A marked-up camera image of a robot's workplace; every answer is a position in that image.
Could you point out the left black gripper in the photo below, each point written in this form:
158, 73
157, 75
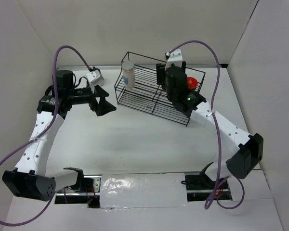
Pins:
103, 107

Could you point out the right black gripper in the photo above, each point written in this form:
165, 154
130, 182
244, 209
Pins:
160, 73

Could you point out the red-lid sauce jar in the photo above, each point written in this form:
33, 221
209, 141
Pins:
192, 83

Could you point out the white bottle silver cap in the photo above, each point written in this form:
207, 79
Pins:
128, 74

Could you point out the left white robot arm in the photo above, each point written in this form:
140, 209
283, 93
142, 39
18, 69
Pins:
28, 179

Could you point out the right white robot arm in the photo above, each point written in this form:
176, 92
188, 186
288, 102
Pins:
246, 150

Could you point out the white glossy front panel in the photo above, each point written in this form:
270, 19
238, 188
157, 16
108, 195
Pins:
143, 190

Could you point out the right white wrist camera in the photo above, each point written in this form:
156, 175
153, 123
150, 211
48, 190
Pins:
174, 58

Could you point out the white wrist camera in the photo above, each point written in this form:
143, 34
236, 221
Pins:
174, 58
95, 78

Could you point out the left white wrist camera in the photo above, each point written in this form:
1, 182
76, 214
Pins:
95, 78

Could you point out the black wire shelf rack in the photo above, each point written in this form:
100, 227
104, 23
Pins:
147, 96

